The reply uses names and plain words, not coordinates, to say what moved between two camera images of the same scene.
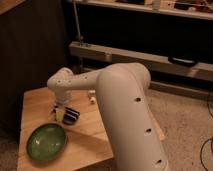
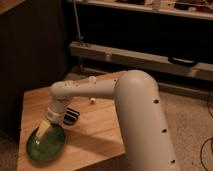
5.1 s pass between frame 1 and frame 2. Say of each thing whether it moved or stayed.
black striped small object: stayed
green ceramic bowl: stayed
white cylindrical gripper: moved
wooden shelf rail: stayed
